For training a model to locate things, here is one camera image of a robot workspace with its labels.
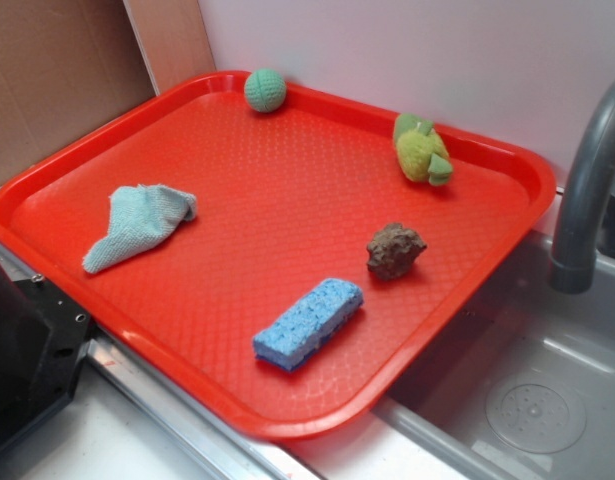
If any brown rock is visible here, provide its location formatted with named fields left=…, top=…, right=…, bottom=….
left=366, top=222, right=428, bottom=281

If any red plastic tray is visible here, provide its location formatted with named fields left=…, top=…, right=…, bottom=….
left=0, top=72, right=556, bottom=440

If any blue sponge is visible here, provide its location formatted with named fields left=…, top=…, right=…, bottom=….
left=252, top=278, right=364, bottom=372

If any yellow green plush toy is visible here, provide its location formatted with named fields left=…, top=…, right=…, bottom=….
left=393, top=113, right=454, bottom=187

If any green textured ball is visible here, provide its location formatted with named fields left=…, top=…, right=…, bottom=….
left=244, top=69, right=287, bottom=113

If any light blue folded cloth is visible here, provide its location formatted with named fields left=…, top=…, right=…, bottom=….
left=82, top=185, right=197, bottom=274

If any grey plastic sink basin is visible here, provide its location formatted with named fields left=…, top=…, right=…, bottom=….
left=375, top=233, right=615, bottom=479

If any grey sink faucet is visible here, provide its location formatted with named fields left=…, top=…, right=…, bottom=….
left=549, top=81, right=615, bottom=294

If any brown cardboard panel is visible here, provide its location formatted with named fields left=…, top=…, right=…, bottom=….
left=0, top=1, right=154, bottom=186

